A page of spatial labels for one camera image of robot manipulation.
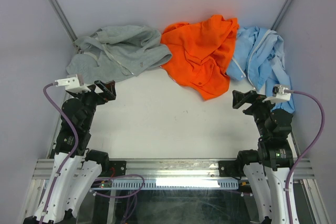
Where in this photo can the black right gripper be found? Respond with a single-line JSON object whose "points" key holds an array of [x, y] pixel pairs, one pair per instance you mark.
{"points": [[239, 97]]}

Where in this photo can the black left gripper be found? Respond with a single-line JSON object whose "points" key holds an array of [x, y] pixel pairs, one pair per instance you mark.
{"points": [[109, 93]]}

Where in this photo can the grey zip hoodie jacket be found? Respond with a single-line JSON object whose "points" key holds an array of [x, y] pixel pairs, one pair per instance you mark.
{"points": [[118, 53]]}

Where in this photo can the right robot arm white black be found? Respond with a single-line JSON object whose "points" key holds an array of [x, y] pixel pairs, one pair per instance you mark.
{"points": [[268, 169]]}

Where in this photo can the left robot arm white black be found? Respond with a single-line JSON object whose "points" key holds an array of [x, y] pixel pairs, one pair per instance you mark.
{"points": [[74, 169]]}

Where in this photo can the light blue jacket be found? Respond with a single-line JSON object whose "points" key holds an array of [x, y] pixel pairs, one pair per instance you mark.
{"points": [[259, 57]]}

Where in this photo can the orange jacket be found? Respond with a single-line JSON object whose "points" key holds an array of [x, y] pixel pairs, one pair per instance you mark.
{"points": [[201, 54]]}

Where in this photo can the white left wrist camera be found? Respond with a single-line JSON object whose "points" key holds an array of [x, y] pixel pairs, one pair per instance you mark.
{"points": [[74, 84]]}

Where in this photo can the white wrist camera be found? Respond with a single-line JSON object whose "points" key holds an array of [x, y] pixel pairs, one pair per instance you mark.
{"points": [[74, 84], [280, 94]]}

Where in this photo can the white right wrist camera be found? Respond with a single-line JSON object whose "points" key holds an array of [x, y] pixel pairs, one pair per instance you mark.
{"points": [[280, 94]]}

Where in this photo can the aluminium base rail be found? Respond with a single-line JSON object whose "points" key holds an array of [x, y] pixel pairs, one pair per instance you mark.
{"points": [[153, 168]]}

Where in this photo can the slotted cable duct with light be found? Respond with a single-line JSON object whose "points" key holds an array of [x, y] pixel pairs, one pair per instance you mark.
{"points": [[168, 184]]}

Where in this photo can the left aluminium corner post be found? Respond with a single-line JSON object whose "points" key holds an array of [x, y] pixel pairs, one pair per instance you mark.
{"points": [[63, 19]]}

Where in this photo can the aluminium corner post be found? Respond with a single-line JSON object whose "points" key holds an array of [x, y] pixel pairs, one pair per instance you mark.
{"points": [[287, 1], [63, 19]]}

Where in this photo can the right aluminium corner post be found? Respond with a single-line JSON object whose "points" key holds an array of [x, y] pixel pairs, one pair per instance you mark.
{"points": [[287, 1]]}

